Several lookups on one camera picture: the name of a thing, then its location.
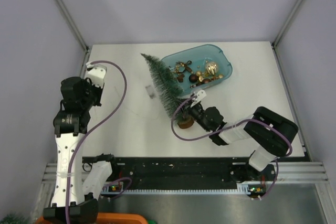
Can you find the teal plastic tray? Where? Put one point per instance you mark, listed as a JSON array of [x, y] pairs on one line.
[[199, 56]]

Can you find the right aluminium frame post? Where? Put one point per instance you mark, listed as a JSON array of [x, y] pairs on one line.
[[287, 23]]

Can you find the small green christmas tree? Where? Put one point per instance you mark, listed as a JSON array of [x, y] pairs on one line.
[[169, 91]]

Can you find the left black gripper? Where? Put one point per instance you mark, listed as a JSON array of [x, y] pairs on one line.
[[98, 89]]

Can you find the dark red ball ornament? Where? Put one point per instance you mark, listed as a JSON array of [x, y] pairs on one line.
[[193, 78]]

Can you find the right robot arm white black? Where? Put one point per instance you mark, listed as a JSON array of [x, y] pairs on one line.
[[272, 132]]

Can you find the clear battery box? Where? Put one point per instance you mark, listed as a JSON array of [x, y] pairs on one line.
[[150, 91]]

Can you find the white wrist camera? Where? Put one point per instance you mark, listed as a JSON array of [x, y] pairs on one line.
[[96, 73], [197, 97]]

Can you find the aluminium frame post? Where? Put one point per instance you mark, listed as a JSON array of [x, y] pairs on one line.
[[287, 23], [71, 24]]

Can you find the large gold ball ornament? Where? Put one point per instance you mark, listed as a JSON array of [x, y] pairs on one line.
[[211, 68]]

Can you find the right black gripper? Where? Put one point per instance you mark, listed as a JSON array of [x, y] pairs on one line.
[[189, 109]]

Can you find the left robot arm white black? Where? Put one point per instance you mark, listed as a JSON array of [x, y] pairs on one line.
[[75, 200]]

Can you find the spare green tree corner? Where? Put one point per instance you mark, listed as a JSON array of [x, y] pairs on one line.
[[16, 218]]

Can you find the left aluminium frame post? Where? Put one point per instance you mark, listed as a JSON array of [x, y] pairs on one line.
[[71, 24]]

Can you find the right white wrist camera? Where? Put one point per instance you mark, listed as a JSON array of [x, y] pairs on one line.
[[197, 97]]

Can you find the white cable duct strip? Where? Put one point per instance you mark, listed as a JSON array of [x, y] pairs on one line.
[[242, 189]]

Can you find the orange plastic bin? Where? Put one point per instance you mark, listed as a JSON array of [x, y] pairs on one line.
[[108, 217]]

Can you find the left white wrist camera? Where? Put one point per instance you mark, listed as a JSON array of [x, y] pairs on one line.
[[96, 73]]

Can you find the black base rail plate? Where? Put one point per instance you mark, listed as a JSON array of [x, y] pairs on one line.
[[176, 169]]

